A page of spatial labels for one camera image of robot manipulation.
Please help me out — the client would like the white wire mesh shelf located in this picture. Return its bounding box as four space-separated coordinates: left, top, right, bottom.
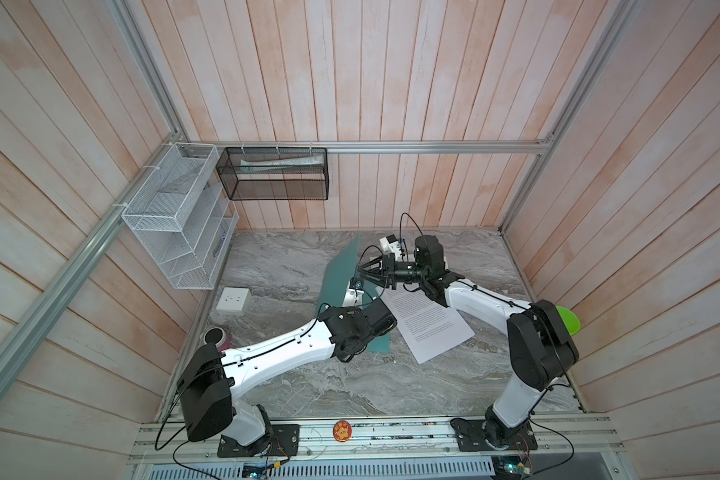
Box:
122 143 239 290

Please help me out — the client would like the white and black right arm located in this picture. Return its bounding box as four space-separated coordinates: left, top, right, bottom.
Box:
356 235 581 451

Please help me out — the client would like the black wire mesh basket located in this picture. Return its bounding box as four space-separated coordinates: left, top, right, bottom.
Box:
216 146 330 202

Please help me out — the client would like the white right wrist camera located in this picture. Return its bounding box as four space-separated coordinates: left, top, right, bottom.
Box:
379 234 406 261

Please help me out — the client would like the white power socket box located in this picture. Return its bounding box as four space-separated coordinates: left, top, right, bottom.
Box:
215 287 251 315

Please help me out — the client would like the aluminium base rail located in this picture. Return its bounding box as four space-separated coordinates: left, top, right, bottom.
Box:
125 412 637 479

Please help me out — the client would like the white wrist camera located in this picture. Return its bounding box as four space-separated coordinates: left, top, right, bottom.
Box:
342 288 365 307
379 234 406 261

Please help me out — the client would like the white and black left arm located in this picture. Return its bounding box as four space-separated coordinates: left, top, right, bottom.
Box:
177 299 397 457

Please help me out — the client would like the paper with English text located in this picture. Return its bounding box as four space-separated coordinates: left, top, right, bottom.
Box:
381 289 475 364

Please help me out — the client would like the red round sticker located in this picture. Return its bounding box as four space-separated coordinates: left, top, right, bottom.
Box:
332 420 353 443

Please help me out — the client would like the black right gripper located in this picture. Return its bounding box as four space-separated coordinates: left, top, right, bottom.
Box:
359 255 428 290

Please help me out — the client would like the pink tape roll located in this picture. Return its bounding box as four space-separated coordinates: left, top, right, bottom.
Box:
203 327 231 351

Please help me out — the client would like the green plastic goblet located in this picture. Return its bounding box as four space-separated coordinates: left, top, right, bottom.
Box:
556 306 581 336

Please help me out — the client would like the teal file folder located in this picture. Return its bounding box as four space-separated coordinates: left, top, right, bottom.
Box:
316 239 379 354

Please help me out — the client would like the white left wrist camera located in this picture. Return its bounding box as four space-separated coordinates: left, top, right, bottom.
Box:
342 288 365 307

